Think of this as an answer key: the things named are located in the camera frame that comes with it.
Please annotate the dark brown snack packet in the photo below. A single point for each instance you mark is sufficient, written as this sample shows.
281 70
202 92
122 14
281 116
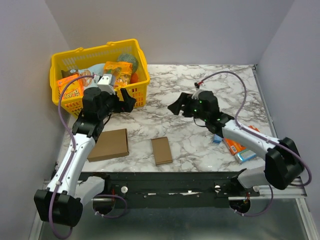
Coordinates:
68 73

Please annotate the brown cardboard box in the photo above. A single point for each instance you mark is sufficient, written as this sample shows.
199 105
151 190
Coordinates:
110 145
161 151

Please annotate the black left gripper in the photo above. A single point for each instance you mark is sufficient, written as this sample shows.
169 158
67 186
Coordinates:
127 105

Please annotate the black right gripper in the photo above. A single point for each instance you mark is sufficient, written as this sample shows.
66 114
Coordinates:
186 106

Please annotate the grey green round sponge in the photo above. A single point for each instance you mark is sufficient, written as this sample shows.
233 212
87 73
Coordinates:
129 58

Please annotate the yellow plastic shopping basket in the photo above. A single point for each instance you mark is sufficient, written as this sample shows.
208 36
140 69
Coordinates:
82 58

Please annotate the black mounting base plate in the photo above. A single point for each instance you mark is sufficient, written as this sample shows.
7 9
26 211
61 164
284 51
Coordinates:
160 190

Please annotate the light blue mint pack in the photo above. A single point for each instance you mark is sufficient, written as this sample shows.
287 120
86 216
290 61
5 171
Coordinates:
245 155

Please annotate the blue small box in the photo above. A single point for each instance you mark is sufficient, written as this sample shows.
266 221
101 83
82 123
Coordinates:
217 139

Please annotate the light blue cassava chips bag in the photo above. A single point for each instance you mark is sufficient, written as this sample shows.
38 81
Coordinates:
89 82

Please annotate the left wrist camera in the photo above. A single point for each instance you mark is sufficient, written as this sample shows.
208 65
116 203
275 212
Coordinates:
106 83

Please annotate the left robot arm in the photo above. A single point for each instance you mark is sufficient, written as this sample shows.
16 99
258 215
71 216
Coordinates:
63 199

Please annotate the orange small box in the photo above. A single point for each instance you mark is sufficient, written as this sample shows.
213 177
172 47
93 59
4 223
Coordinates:
233 146

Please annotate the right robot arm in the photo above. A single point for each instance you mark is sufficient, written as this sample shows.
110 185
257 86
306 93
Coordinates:
282 163

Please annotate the folded brown cardboard box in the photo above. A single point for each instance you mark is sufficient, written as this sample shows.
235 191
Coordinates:
110 145

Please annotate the orange snack box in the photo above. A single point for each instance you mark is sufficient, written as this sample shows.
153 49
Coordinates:
75 89

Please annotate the yellow mango gummy bag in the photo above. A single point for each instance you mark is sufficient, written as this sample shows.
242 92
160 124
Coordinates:
121 70

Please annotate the orange round fruit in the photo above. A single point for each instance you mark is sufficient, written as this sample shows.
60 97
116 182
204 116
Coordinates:
134 78

